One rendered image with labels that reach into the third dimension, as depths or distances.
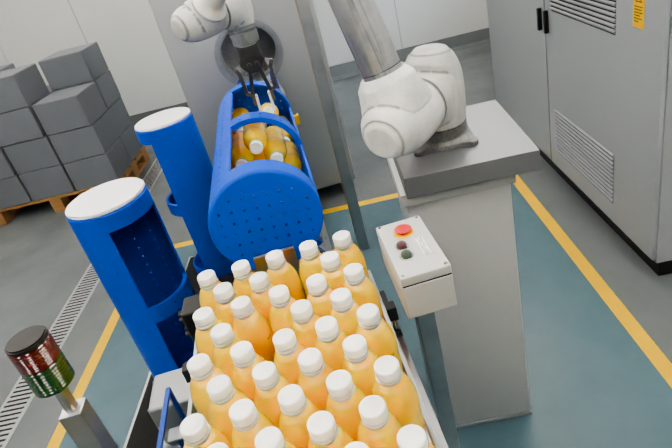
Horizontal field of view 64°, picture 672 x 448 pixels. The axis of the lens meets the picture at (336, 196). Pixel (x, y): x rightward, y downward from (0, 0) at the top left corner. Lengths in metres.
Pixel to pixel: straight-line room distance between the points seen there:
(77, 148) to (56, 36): 2.28
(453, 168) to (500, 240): 0.31
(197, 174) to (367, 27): 1.63
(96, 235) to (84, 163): 3.01
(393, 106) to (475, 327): 0.85
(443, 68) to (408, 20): 4.98
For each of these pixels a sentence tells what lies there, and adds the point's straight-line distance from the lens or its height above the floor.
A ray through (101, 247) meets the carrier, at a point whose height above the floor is 0.91.
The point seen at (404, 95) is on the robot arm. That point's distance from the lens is 1.28.
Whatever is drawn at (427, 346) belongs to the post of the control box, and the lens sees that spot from 1.25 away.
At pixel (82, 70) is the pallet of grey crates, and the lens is 5.10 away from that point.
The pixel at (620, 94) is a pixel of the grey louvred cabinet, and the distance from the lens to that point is 2.59.
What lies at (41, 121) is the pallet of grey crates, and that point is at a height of 0.79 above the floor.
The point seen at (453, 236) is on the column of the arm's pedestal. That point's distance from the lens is 1.59.
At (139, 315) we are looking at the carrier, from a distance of 2.12.
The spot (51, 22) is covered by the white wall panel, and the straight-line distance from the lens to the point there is 6.91.
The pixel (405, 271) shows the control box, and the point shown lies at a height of 1.10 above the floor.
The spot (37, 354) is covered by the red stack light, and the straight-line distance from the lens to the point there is 0.96.
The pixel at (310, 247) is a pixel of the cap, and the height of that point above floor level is 1.12.
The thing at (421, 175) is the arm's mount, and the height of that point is 1.06.
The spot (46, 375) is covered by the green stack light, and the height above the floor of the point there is 1.20.
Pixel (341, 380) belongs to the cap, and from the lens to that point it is 0.84.
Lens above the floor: 1.72
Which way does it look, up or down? 28 degrees down
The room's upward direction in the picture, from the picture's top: 15 degrees counter-clockwise
